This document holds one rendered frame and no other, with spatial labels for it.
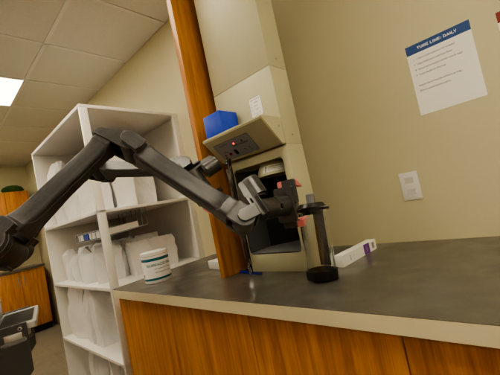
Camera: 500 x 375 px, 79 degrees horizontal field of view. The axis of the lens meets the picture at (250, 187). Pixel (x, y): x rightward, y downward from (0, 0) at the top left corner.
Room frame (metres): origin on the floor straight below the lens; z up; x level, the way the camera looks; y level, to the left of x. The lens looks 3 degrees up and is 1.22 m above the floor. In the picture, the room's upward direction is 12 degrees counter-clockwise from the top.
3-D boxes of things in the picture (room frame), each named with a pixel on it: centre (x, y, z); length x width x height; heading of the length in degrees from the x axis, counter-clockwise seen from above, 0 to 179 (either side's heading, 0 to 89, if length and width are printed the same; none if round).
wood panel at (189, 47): (1.47, 0.02, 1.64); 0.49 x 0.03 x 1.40; 138
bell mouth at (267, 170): (1.26, -0.12, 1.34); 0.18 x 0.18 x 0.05
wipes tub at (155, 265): (1.53, 0.54, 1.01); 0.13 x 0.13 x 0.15
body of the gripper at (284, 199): (0.86, -0.08, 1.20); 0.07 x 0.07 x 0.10; 47
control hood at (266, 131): (1.16, 0.00, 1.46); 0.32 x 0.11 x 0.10; 48
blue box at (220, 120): (1.22, 0.06, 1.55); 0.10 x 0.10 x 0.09; 48
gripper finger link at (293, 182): (0.92, -0.12, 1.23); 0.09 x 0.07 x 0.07; 137
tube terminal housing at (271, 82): (1.30, -0.13, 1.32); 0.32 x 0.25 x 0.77; 48
